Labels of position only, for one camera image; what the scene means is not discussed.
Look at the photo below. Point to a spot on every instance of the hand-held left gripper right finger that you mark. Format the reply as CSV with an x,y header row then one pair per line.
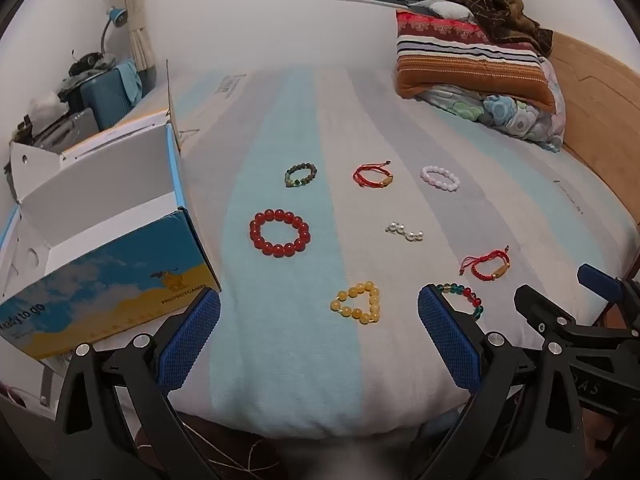
x,y
450,340

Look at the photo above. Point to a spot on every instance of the light blue cloth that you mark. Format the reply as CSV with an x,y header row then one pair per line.
x,y
131,77

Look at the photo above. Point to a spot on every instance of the blue desk lamp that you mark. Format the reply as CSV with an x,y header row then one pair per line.
x,y
117,16

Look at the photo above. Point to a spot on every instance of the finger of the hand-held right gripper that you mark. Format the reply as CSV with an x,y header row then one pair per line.
x,y
537,305
600,282

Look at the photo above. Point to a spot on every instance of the grey pillow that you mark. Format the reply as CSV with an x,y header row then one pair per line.
x,y
445,9

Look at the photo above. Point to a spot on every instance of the floral quilt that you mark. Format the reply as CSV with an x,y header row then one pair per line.
x,y
510,115

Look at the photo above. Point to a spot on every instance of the blue suitcase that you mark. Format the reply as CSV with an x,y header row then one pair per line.
x,y
102,97

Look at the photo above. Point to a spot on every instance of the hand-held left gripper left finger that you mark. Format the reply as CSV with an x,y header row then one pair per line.
x,y
192,340

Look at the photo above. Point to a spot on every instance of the brown fuzzy blanket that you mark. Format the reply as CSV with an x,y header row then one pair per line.
x,y
505,10

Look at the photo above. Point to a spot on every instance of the striped orange pillow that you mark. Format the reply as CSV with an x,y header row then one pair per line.
x,y
465,65

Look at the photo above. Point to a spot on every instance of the blue and yellow cardboard box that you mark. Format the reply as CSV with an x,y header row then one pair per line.
x,y
100,280

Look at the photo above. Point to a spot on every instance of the silver suitcase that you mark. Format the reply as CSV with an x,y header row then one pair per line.
x,y
65,127

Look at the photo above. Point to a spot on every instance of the beige curtain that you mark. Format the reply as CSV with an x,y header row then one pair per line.
x,y
135,10

